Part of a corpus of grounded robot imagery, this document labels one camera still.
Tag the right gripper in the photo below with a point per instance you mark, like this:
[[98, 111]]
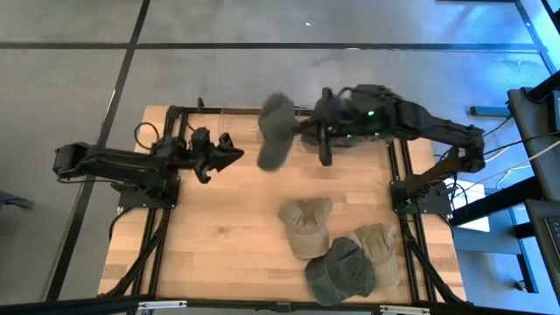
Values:
[[339, 118]]

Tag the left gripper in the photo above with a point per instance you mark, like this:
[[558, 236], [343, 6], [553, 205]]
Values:
[[202, 155]]

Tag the dark green cap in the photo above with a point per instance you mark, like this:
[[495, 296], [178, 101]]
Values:
[[275, 131], [341, 273]]

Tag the beige cap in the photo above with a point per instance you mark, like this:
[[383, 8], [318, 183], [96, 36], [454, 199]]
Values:
[[306, 227], [382, 249]]

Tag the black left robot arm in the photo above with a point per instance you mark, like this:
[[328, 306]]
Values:
[[109, 159]]

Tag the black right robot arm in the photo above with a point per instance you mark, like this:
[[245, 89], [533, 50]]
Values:
[[437, 127]]

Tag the clear plastic bin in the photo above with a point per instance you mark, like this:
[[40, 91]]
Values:
[[238, 127]]

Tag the black crossbeam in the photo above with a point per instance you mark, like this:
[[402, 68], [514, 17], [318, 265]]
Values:
[[227, 307]]

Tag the teal bar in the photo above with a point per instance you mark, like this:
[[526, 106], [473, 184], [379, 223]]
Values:
[[490, 111]]

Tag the white box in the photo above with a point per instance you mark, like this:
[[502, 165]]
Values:
[[477, 224]]

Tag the black diagonal beam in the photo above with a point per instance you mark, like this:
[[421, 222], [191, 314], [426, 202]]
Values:
[[494, 202]]

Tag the dark floor object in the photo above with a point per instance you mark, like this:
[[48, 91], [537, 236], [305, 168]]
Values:
[[13, 200]]

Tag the dark grey desk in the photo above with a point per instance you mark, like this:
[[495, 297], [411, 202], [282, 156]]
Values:
[[531, 131], [538, 262]]

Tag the black keyboard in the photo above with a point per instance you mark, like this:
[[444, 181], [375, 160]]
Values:
[[555, 236]]

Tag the black aluminium table frame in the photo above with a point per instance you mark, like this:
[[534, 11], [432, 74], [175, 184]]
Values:
[[392, 166]]

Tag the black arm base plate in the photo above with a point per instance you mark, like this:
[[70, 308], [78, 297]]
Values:
[[437, 205], [131, 202]]

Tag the silver metal bracket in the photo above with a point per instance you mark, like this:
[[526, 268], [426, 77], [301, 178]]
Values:
[[162, 304], [404, 309]]

